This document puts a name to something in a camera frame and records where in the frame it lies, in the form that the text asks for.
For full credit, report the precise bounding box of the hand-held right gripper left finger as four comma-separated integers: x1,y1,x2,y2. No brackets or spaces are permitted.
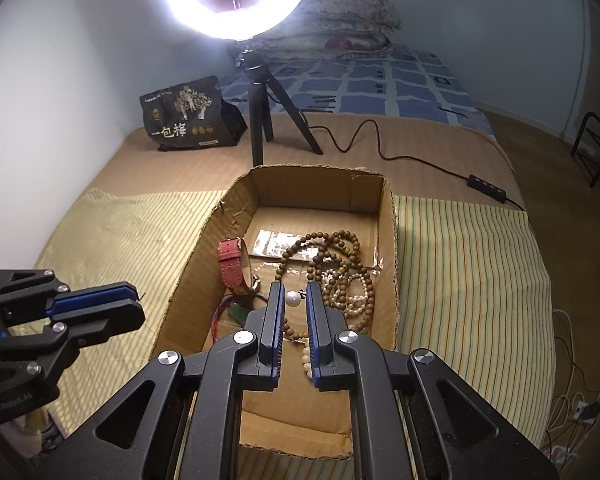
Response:
62,281,287,480

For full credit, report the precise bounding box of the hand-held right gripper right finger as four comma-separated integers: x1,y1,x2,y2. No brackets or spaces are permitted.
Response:
305,281,561,480

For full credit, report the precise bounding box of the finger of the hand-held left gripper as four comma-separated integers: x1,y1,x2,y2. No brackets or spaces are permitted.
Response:
0,302,147,367
0,269,141,322

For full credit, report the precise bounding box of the green jade pendant red cord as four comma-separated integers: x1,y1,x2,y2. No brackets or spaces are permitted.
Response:
211,292,270,346

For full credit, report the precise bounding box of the red strap watch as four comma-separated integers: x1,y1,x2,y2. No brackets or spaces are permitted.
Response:
217,237,262,297

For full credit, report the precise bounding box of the brown wooden bead necklace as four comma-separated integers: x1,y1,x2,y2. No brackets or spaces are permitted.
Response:
274,230,366,346

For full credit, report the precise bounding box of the cardboard box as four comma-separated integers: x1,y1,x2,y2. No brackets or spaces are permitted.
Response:
152,164,400,461

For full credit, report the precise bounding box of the tan bed sheet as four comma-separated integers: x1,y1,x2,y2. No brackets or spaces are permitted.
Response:
30,110,556,281

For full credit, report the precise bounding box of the striped yellow cloth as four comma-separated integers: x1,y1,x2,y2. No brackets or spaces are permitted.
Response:
32,187,553,461

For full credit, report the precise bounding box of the black printed bag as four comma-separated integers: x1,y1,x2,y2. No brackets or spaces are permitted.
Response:
140,76,248,152

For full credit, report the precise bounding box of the black tripod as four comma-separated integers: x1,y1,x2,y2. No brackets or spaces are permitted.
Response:
235,47,324,167

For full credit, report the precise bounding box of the blue checked bed sheet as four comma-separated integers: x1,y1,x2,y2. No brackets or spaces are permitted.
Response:
217,45,496,136

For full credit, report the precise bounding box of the white power strip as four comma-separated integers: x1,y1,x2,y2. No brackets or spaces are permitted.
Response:
572,399,600,422

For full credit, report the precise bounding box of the black metal rack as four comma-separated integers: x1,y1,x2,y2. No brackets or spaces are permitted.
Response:
570,110,600,189

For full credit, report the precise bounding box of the black power cable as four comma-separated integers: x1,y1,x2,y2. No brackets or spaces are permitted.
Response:
305,119,528,211

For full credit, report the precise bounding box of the black cable remote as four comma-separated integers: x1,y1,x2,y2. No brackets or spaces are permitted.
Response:
467,175,509,205

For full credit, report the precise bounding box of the bundle of white cables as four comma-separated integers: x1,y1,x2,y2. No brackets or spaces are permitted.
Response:
540,310,600,461

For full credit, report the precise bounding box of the white ring light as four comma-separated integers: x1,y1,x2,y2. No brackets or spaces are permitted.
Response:
157,0,306,43

